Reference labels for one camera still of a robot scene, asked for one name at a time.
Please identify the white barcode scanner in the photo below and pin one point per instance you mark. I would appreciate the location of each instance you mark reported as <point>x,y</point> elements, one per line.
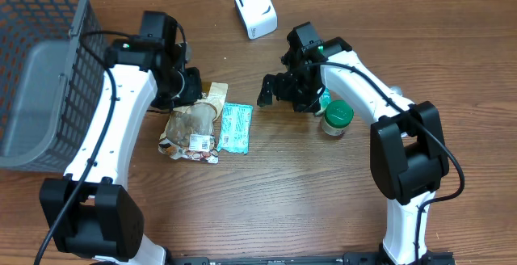
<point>258,17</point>

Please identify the brown white snack bag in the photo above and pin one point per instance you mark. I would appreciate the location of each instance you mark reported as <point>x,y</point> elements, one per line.
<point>189,132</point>

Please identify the teal white tissue pack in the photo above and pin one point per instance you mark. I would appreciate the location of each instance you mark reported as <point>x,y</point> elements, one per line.
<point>324,100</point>

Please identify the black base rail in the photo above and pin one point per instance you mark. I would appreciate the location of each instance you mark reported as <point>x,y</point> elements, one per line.
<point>274,260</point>

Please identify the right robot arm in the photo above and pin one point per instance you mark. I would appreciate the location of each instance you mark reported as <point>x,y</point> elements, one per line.
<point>407,159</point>

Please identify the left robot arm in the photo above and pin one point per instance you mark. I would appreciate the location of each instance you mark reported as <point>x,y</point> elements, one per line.
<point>88,210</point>

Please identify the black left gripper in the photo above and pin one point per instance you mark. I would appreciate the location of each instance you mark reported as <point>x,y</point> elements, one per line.
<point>188,93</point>

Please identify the dark grey plastic basket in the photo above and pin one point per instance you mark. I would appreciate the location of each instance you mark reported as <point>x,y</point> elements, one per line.
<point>50,84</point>

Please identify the yellow drink bottle grey cap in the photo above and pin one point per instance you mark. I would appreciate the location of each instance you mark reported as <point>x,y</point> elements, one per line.
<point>397,90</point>

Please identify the green white can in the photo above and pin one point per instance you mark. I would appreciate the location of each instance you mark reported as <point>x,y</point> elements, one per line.
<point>336,118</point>

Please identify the mint green tissue pack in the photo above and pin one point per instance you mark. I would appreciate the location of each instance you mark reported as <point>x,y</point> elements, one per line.
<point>235,128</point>

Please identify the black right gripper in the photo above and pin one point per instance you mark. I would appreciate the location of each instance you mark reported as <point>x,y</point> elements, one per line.
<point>285,84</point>

